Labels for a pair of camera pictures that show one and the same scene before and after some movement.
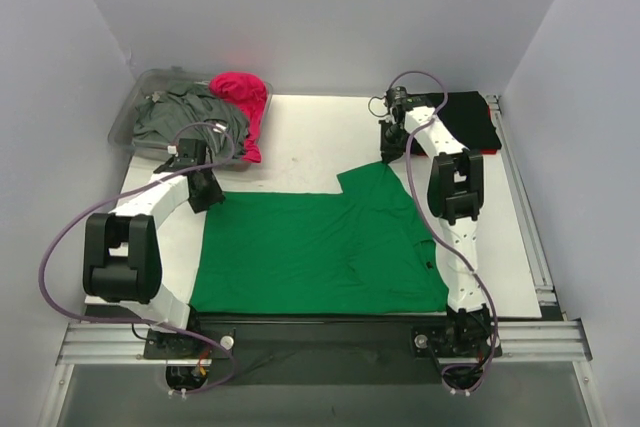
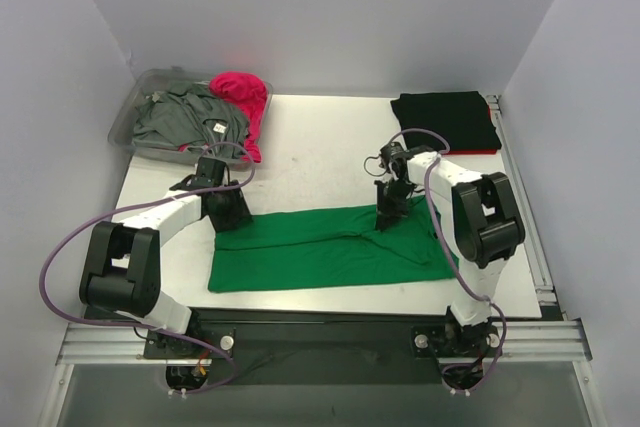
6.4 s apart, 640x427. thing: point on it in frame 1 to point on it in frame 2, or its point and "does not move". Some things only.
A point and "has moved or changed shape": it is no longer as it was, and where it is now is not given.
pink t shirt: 249,91 does not move
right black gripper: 392,145 to 393,192
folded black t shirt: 463,115 does not move
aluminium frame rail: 109,344 does not move
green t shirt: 366,250 has moved or changed shape
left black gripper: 206,192 to 226,208
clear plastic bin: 163,105 does not move
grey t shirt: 188,110 does not move
